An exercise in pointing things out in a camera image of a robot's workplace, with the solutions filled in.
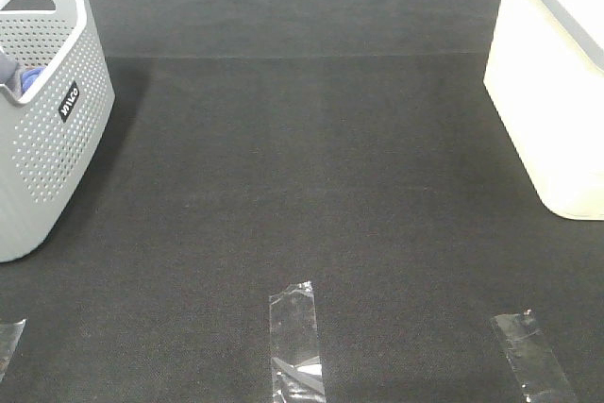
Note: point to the dark grey towel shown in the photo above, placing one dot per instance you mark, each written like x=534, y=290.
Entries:
x=11, y=74

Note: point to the blue towel in basket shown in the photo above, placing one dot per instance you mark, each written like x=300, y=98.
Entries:
x=29, y=76

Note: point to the black felt table mat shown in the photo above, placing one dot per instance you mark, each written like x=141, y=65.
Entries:
x=259, y=143

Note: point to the centre clear tape strip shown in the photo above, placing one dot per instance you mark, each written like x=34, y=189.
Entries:
x=295, y=357

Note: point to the clear tape strip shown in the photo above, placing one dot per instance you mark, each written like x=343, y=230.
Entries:
x=10, y=334
x=295, y=357
x=531, y=359

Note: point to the grey perforated laundry basket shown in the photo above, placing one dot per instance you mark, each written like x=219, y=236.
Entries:
x=49, y=132

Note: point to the white plastic storage bin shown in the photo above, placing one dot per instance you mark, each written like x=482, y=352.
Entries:
x=544, y=74

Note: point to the right clear tape strip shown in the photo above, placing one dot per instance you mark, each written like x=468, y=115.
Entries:
x=531, y=359

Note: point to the left clear tape strip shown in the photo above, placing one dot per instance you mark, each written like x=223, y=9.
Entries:
x=10, y=334

